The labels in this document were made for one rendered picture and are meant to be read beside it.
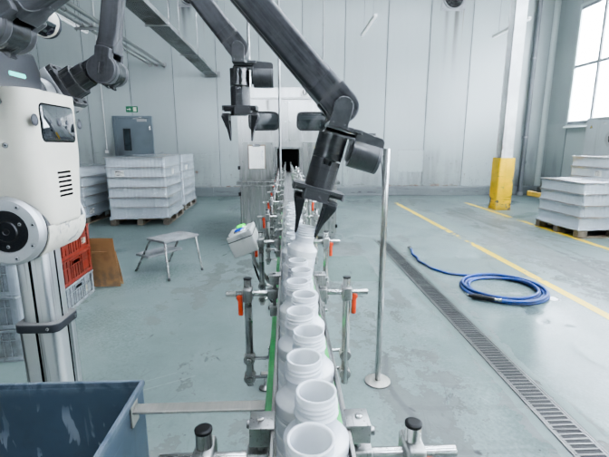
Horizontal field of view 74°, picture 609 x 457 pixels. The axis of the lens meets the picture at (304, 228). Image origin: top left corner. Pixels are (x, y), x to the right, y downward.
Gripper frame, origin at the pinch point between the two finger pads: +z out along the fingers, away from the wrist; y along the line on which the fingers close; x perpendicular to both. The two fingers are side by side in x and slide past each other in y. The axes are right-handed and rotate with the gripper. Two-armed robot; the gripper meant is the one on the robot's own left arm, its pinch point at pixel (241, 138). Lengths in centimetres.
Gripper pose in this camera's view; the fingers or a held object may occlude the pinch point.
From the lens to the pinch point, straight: 125.0
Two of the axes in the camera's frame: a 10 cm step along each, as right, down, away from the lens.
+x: 0.4, 2.0, -9.8
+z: 0.0, 9.8, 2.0
